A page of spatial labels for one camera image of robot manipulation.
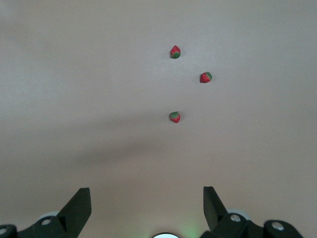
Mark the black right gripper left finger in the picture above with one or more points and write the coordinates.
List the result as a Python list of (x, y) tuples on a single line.
[(74, 213)]

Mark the red toy strawberry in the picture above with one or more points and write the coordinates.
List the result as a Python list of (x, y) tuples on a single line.
[(175, 117), (205, 77), (175, 51)]

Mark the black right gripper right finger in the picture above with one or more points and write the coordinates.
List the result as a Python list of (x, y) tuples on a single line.
[(215, 215)]

